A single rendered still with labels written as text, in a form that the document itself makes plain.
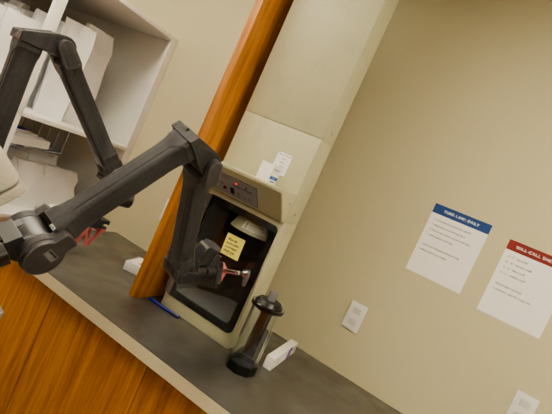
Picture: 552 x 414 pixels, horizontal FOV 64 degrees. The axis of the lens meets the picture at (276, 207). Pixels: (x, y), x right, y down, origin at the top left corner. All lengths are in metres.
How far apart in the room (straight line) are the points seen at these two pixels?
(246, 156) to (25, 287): 0.89
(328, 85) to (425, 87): 0.52
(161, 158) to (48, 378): 0.99
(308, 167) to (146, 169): 0.67
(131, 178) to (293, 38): 0.91
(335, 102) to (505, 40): 0.75
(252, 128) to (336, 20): 0.45
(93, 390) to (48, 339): 0.25
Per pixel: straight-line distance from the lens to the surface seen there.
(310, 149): 1.46
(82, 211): 0.91
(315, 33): 1.61
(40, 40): 1.26
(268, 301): 1.37
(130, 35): 2.73
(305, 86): 1.54
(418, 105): 1.88
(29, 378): 1.77
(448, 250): 1.76
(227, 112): 1.62
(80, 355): 1.59
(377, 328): 1.81
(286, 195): 1.37
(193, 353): 1.44
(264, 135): 1.54
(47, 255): 0.91
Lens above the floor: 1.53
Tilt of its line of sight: 3 degrees down
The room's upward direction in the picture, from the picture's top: 24 degrees clockwise
